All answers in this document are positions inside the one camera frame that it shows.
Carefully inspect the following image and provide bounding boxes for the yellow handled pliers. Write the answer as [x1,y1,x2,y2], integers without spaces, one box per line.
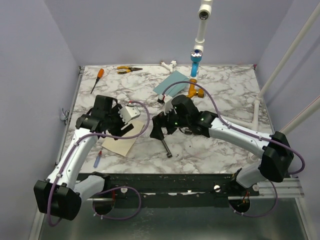
[117,66,143,75]

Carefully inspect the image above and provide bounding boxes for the purple cable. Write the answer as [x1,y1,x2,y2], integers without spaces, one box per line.
[161,81,306,218]
[46,100,151,227]

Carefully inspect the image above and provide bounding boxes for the metal wall hook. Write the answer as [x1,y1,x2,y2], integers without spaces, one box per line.
[59,108,70,122]

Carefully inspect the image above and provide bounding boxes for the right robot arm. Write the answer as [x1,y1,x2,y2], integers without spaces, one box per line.
[150,95,294,196]

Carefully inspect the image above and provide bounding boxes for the white pipe tee fitting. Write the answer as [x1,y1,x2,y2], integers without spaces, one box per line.
[160,60,177,73]

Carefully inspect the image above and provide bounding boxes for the white PVC pipe assembly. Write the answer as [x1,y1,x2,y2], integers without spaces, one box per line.
[189,0,320,161]

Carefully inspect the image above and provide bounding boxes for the blue tap valve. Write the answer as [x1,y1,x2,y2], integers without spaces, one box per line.
[190,49,203,78]

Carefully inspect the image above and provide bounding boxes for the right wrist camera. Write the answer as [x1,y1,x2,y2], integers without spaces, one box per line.
[157,94,173,115]

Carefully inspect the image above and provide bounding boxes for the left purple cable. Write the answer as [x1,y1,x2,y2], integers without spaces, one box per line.
[46,100,151,227]

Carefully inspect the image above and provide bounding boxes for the black metal T bar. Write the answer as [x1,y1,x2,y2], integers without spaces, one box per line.
[161,139,173,158]

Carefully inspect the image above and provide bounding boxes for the orange brass tap valve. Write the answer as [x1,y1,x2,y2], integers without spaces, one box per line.
[186,84,205,99]

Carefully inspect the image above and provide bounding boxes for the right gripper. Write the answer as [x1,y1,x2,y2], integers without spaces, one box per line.
[149,105,190,141]

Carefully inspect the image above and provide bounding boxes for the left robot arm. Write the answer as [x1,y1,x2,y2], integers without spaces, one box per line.
[33,95,140,221]

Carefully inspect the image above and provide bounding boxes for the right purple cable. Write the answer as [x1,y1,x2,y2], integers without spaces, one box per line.
[161,81,306,218]

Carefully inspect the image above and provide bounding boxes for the orange handled screwdriver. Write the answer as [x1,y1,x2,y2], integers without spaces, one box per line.
[90,68,104,94]

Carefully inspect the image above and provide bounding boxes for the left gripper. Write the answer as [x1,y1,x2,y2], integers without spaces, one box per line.
[105,104,134,140]

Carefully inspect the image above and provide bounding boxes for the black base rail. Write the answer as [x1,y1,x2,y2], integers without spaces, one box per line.
[92,173,259,209]

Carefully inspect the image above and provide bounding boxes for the brown paper letter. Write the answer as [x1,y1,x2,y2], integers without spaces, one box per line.
[102,120,145,157]

